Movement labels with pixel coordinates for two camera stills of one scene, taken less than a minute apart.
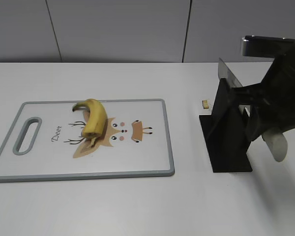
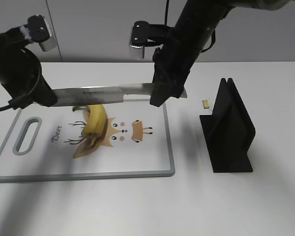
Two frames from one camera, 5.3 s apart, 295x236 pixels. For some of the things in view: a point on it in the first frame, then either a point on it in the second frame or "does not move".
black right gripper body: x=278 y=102 to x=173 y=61
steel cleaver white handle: x=276 y=139 to x=72 y=96
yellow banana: x=97 y=119 does not move
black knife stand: x=226 y=133 does not move
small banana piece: x=205 y=104 does not move
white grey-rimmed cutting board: x=45 y=142 does not move
